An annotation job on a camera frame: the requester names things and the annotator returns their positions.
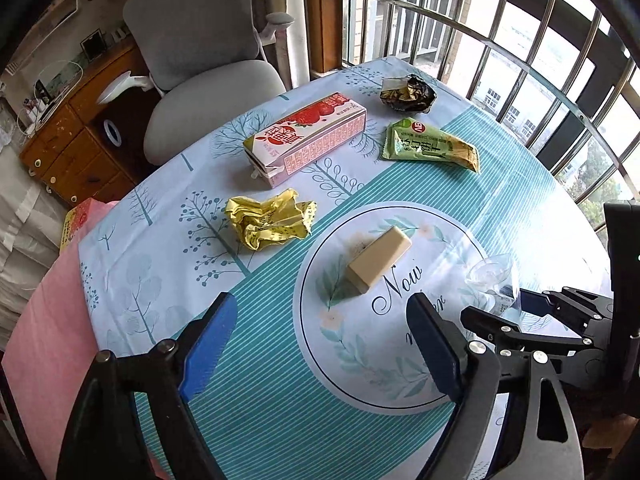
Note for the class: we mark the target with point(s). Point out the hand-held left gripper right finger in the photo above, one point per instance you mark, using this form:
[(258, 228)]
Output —
[(435, 350)]

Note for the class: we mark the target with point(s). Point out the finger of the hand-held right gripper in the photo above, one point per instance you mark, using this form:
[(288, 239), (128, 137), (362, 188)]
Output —
[(530, 302), (500, 332)]

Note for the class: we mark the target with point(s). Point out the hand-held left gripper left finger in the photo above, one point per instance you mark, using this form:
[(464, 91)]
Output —
[(210, 345)]

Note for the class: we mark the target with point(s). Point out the clear plastic bag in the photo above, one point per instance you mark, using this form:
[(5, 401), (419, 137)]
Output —
[(490, 272)]

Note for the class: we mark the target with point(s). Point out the teal tree print tablecloth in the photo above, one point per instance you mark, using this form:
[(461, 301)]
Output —
[(280, 385)]

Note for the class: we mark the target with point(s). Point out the small beige box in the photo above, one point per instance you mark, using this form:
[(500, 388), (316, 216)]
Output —
[(377, 260)]

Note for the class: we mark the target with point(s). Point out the yellow crumpled wrapper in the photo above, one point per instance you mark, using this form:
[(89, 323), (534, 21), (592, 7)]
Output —
[(265, 220)]

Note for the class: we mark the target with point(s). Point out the beige seat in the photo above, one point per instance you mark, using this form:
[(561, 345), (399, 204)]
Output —
[(610, 435)]

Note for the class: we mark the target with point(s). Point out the metal window grille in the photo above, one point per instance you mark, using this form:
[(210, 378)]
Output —
[(585, 116)]

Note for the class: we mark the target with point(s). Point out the pink cloth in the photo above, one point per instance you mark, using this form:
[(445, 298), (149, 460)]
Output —
[(50, 335)]

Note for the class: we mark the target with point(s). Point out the yellow pink box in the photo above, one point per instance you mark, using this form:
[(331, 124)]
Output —
[(75, 220)]

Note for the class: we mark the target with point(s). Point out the green snack packet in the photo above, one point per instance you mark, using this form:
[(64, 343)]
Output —
[(425, 142)]

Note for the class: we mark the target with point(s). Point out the white lace cloth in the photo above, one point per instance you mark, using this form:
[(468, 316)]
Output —
[(25, 240)]

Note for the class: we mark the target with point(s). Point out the pink milk carton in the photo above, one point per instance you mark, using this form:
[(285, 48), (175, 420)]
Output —
[(305, 130)]

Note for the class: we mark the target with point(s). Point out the wooden drawer cabinet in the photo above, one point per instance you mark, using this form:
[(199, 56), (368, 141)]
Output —
[(75, 150)]

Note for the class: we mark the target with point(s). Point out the black gold crumpled wrapper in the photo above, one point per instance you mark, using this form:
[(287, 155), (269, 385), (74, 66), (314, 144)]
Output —
[(407, 92)]

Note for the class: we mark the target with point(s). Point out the grey office chair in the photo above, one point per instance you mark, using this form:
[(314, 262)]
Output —
[(200, 20)]

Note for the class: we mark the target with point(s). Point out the small dark picture frame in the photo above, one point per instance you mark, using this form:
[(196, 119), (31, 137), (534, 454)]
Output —
[(92, 45)]

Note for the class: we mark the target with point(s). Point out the wooden window frame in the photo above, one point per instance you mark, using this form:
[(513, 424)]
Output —
[(322, 15)]

